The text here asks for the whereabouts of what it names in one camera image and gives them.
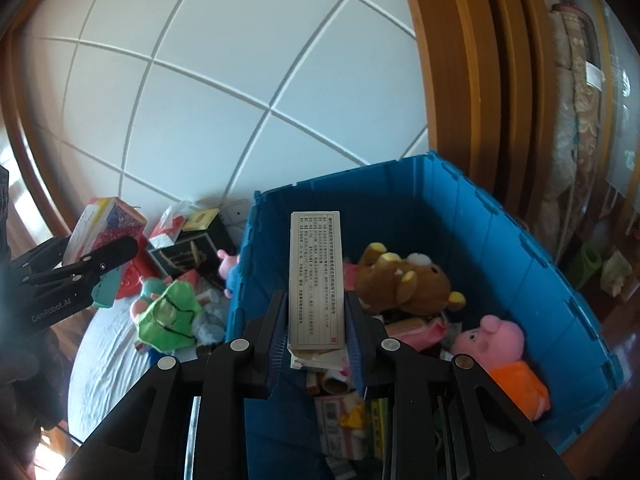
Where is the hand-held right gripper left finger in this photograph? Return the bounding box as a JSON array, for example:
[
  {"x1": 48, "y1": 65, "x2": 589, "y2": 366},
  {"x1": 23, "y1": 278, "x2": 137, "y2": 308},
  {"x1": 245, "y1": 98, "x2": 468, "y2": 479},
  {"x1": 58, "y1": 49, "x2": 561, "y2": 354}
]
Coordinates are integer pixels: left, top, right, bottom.
[{"x1": 57, "y1": 290, "x2": 291, "y2": 480}]

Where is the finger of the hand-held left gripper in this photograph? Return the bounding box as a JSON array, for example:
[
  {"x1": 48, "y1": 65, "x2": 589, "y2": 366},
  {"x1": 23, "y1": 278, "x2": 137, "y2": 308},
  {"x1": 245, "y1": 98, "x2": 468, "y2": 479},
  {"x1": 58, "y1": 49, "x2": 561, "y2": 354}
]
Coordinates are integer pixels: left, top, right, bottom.
[{"x1": 62, "y1": 236, "x2": 139, "y2": 281}]

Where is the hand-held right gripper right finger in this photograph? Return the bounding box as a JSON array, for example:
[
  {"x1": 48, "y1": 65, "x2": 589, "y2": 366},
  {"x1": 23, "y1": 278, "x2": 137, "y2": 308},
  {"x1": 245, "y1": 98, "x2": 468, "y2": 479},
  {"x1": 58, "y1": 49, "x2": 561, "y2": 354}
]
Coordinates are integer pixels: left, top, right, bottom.
[{"x1": 345, "y1": 291, "x2": 573, "y2": 480}]

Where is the teal box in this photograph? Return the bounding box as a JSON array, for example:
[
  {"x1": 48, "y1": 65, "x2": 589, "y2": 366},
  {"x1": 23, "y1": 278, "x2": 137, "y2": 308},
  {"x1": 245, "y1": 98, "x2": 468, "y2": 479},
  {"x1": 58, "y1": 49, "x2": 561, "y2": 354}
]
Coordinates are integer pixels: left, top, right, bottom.
[{"x1": 92, "y1": 259, "x2": 132, "y2": 309}]

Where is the red white patterned carton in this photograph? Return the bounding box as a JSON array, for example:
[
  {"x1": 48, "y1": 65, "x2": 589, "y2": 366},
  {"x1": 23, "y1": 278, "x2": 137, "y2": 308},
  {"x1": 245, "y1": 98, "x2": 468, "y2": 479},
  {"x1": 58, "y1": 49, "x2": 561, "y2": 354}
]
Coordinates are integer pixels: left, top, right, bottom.
[{"x1": 62, "y1": 196, "x2": 148, "y2": 266}]

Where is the long grey printed box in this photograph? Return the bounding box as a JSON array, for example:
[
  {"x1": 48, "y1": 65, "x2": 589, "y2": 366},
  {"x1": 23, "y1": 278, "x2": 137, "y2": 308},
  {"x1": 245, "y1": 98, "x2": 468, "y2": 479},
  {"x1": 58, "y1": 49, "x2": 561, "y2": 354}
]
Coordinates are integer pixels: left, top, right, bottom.
[{"x1": 289, "y1": 210, "x2": 347, "y2": 352}]

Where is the green dinosaur plush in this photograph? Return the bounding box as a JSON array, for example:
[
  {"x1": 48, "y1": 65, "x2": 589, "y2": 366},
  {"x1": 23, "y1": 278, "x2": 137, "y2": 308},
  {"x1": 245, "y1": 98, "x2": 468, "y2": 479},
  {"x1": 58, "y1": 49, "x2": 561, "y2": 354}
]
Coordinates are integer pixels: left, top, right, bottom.
[{"x1": 135, "y1": 280, "x2": 203, "y2": 352}]

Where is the blue plastic storage crate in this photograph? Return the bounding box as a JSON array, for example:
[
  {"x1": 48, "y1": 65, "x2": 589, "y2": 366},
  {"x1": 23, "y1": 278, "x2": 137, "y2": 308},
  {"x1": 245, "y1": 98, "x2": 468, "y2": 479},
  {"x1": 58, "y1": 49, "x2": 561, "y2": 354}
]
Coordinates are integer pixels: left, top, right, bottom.
[{"x1": 225, "y1": 150, "x2": 625, "y2": 480}]

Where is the person's left hand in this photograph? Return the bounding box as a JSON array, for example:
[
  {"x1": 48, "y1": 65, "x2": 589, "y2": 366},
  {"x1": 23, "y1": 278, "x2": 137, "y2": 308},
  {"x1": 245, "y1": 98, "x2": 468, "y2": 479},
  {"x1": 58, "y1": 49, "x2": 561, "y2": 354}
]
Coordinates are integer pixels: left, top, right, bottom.
[{"x1": 0, "y1": 330, "x2": 66, "y2": 431}]

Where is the red plastic bear bag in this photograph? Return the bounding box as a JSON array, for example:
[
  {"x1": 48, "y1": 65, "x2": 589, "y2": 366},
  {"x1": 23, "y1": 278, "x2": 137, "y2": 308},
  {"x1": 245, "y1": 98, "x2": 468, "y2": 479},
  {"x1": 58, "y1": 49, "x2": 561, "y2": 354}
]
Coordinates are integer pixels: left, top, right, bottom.
[{"x1": 116, "y1": 255, "x2": 160, "y2": 302}]

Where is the cardboard tube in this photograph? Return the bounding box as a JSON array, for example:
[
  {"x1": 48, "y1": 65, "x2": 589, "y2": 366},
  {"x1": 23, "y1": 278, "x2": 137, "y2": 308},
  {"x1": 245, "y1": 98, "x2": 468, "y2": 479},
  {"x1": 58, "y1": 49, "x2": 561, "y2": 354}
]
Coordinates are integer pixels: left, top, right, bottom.
[{"x1": 320, "y1": 372, "x2": 353, "y2": 396}]

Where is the white barcode box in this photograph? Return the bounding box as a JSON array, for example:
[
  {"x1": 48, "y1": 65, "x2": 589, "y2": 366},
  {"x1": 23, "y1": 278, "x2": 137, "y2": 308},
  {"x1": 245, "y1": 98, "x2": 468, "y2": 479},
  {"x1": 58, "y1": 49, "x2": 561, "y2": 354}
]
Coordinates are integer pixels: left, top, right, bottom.
[{"x1": 315, "y1": 395, "x2": 368, "y2": 461}]

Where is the red white tissue box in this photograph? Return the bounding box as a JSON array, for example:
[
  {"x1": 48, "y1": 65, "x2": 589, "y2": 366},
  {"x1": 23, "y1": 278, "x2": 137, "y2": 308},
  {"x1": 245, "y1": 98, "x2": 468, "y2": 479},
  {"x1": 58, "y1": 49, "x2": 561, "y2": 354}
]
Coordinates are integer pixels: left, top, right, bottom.
[{"x1": 149, "y1": 201, "x2": 201, "y2": 250}]

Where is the pink snack packet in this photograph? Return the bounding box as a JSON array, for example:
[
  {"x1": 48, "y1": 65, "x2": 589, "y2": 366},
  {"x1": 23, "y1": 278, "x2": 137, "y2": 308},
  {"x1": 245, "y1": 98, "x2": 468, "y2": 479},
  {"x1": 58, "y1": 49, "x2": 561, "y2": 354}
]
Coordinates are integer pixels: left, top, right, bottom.
[{"x1": 382, "y1": 316, "x2": 448, "y2": 353}]

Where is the black gift bag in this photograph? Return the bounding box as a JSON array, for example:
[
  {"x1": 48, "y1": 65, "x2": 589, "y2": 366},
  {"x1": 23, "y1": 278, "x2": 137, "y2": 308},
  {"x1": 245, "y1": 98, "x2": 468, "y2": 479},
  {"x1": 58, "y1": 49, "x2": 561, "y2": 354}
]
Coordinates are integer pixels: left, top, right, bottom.
[{"x1": 147, "y1": 217, "x2": 236, "y2": 291}]

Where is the pig plush blue shirt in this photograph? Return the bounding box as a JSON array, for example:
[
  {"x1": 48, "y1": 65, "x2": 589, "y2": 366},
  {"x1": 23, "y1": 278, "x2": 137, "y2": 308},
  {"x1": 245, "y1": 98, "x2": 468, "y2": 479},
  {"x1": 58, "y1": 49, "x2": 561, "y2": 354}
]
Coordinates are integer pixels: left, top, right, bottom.
[{"x1": 216, "y1": 249, "x2": 242, "y2": 298}]

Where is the gold flat box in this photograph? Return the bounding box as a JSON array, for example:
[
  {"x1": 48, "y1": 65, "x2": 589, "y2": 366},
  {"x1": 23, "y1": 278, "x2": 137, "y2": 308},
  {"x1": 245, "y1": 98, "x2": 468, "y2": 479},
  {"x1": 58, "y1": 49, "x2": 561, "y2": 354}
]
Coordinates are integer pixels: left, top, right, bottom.
[{"x1": 181, "y1": 210, "x2": 221, "y2": 233}]

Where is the brown bear plush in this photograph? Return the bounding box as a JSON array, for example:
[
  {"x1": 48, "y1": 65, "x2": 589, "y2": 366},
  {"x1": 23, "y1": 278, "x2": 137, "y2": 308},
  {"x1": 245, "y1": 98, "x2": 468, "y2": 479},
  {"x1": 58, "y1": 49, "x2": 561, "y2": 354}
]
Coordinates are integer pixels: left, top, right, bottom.
[{"x1": 356, "y1": 242, "x2": 467, "y2": 317}]

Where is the grey striped bedsheet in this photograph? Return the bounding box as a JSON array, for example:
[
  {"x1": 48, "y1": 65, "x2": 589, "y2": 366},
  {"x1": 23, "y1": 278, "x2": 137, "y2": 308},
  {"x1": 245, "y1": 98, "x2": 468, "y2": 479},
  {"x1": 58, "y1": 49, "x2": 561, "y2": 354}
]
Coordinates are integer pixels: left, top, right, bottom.
[{"x1": 67, "y1": 285, "x2": 236, "y2": 441}]

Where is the pig plush orange dress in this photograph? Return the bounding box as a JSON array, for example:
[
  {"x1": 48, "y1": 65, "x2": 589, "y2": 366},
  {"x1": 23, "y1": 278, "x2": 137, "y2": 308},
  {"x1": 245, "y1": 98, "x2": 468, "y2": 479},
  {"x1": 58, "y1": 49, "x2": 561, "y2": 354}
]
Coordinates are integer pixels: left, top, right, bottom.
[{"x1": 450, "y1": 315, "x2": 551, "y2": 422}]

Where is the white padded headboard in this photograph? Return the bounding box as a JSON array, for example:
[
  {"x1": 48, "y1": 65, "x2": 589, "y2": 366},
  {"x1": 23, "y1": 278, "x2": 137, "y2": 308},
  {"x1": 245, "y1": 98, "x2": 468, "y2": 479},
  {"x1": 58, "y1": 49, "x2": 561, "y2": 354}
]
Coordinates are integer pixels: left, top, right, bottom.
[{"x1": 10, "y1": 0, "x2": 431, "y2": 241}]

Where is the green plastic object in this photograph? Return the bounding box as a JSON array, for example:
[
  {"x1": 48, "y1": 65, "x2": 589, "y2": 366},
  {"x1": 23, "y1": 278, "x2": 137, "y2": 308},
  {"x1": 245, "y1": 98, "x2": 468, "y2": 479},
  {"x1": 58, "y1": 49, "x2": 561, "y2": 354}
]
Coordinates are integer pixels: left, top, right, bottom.
[{"x1": 567, "y1": 245, "x2": 603, "y2": 288}]

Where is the pale green bag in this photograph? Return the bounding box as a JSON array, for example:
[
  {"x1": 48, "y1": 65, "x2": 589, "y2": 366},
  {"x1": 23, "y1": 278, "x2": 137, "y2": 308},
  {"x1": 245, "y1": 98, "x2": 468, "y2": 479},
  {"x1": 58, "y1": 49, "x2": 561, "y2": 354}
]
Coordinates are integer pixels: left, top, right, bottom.
[{"x1": 600, "y1": 252, "x2": 633, "y2": 296}]

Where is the rolled patterned carpet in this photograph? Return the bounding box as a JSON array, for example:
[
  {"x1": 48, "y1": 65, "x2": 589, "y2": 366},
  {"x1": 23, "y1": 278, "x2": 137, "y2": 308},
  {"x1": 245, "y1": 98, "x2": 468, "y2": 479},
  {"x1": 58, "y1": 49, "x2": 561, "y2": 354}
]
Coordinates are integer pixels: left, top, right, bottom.
[{"x1": 540, "y1": 2, "x2": 608, "y2": 261}]

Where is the white wall socket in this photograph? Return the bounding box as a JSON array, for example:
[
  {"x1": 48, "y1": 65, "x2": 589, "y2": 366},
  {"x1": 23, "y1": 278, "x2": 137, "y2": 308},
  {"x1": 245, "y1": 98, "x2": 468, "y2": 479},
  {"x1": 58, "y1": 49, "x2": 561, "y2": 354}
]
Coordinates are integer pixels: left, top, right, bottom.
[{"x1": 220, "y1": 199, "x2": 253, "y2": 226}]

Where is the wooden door frame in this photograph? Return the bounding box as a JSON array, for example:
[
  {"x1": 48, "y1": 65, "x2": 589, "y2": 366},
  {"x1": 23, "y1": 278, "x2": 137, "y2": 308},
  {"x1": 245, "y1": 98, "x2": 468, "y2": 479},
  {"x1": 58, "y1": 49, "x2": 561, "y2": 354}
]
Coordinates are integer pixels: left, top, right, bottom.
[{"x1": 395, "y1": 0, "x2": 566, "y2": 241}]

